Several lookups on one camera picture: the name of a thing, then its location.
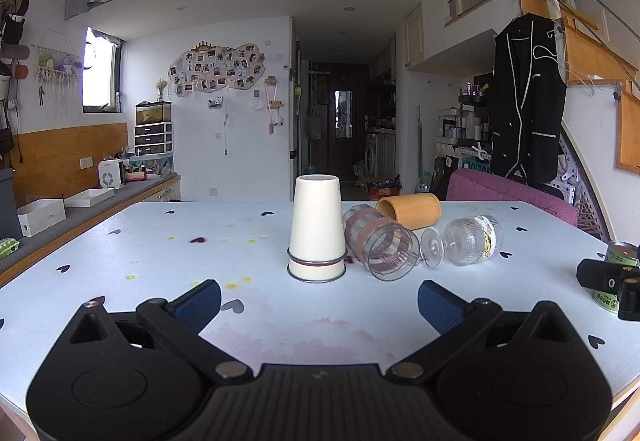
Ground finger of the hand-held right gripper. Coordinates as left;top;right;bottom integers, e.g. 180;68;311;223
618;278;640;322
576;258;640;292

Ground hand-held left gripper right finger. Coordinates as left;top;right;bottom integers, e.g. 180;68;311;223
386;279;577;380

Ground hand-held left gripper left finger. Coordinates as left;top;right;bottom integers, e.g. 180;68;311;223
65;279;254;380

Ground white cup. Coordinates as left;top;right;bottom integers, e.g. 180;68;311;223
287;174;347;283

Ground clear cup with brown pattern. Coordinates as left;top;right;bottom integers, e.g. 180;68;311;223
343;204;421;283

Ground bamboo cup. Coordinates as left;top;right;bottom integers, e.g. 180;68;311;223
375;192;442;231

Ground green labelled can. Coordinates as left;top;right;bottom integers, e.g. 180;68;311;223
592;240;640;315

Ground ribbed glass goblet yellow label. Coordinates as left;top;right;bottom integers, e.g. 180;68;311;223
420;214;504;270

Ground purple chair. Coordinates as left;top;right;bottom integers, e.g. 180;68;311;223
445;169;579;227

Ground red box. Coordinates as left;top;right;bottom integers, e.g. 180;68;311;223
369;181;402;200

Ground side counter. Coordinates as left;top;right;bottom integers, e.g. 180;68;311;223
0;172;182;288

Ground flat white tray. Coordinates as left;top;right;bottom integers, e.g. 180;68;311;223
64;188;116;208

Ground white desktop appliance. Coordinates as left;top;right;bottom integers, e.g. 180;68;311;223
97;158;124;188

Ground washing machine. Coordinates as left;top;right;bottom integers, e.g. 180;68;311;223
364;131;397;178

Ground small drawer unit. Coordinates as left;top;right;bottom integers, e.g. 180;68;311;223
133;122;174;156

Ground white cardboard box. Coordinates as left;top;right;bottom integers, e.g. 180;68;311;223
17;198;67;237

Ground storage shelf with bottles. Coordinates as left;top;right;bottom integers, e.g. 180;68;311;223
434;84;494;158

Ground black jacket with white trim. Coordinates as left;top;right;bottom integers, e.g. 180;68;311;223
485;13;569;188

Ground fish tank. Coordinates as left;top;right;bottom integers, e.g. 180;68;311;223
135;100;173;126

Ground hanging tote bag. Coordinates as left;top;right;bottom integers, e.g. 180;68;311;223
305;105;324;141

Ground wooden staircase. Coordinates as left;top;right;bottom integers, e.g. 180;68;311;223
516;0;640;174

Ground cloud-shaped photo board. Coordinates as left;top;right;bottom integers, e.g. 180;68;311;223
168;40;266;97

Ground window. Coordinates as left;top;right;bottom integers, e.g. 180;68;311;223
82;26;122;114

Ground perforated metal frame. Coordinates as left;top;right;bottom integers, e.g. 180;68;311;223
542;120;609;238

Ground macrame wall hanging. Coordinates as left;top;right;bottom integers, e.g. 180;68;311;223
31;43;82;118

